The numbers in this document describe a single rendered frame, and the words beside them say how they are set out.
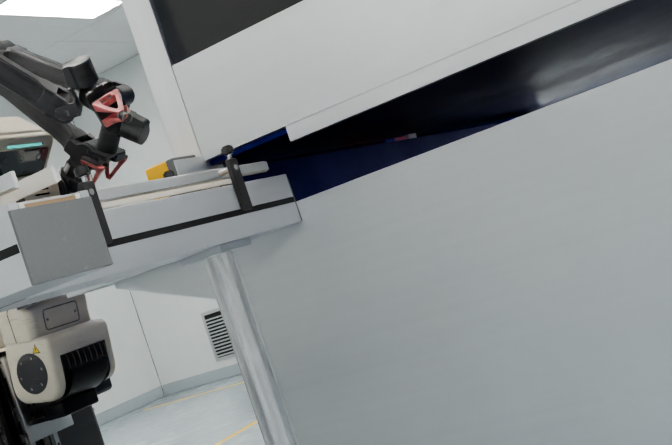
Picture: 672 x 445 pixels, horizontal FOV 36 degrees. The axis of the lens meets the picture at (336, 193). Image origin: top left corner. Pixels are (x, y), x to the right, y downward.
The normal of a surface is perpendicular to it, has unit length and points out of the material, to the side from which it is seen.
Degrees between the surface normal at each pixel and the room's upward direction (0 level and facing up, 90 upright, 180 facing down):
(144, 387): 90
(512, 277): 90
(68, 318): 98
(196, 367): 90
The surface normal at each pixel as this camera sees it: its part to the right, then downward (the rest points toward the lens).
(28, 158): 0.82, 0.41
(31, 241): 0.82, -0.31
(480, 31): -0.47, 0.12
